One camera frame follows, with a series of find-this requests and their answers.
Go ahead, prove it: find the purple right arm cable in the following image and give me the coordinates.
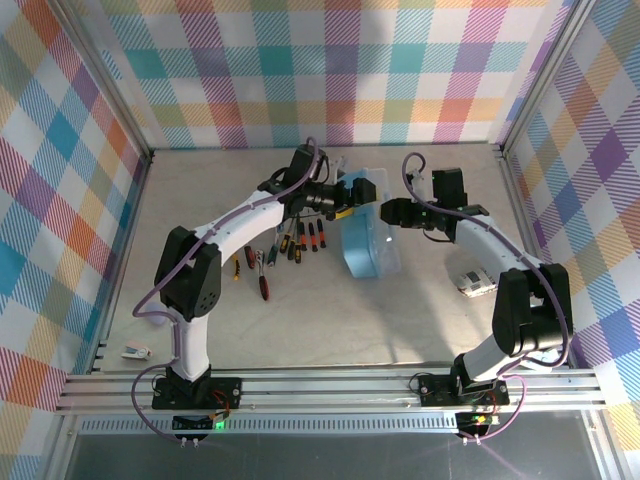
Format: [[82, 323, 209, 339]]
[[402, 152, 575, 445]]

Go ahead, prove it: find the plaid backdrop panel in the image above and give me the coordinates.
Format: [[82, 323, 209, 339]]
[[0, 0, 149, 480], [504, 0, 640, 480], [79, 0, 576, 150]]

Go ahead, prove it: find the slotted grey cable duct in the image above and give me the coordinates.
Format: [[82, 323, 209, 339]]
[[79, 417, 461, 435]]

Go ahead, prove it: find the ratchet wrench red black handle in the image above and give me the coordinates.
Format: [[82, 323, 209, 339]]
[[252, 248, 272, 302]]

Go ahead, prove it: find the blue toolbox with clear lid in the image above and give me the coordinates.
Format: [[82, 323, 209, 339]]
[[338, 166, 404, 280]]

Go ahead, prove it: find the aluminium frame post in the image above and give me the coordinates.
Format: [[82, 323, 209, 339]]
[[498, 0, 604, 159], [49, 0, 155, 164]]

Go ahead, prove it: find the aluminium mounting rail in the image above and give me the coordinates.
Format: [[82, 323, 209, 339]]
[[54, 368, 609, 416]]

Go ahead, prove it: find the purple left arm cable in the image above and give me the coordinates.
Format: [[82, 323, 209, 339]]
[[130, 137, 321, 445]]

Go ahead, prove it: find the small white blue object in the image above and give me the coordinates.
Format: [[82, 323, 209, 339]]
[[120, 340, 153, 362]]

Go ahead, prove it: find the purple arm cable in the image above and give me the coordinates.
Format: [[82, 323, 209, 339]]
[[402, 152, 575, 445], [130, 137, 321, 445]]

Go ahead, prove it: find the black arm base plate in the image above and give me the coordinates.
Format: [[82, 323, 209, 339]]
[[151, 375, 244, 411], [418, 372, 511, 407]]

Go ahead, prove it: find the aluminium side rail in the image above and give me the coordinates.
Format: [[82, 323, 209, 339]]
[[88, 152, 154, 375], [498, 148, 571, 371]]

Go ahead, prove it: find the green black screwdriver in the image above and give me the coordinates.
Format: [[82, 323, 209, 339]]
[[266, 228, 282, 267]]

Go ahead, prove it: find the controller board with LED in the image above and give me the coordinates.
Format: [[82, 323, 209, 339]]
[[171, 409, 231, 434], [457, 409, 501, 431]]

